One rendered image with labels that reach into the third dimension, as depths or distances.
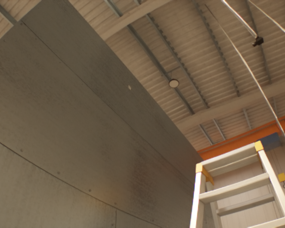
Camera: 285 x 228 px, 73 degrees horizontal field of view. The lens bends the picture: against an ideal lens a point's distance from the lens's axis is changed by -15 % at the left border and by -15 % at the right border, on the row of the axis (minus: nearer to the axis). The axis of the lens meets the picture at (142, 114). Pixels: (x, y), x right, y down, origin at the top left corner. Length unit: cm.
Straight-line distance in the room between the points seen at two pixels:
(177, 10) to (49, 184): 647
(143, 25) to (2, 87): 649
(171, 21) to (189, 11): 64
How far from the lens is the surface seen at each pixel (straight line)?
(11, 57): 95
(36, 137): 84
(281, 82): 932
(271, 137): 916
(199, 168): 113
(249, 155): 117
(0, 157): 75
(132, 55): 761
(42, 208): 79
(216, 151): 956
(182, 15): 698
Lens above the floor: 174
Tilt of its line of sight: 44 degrees up
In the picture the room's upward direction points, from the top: straight up
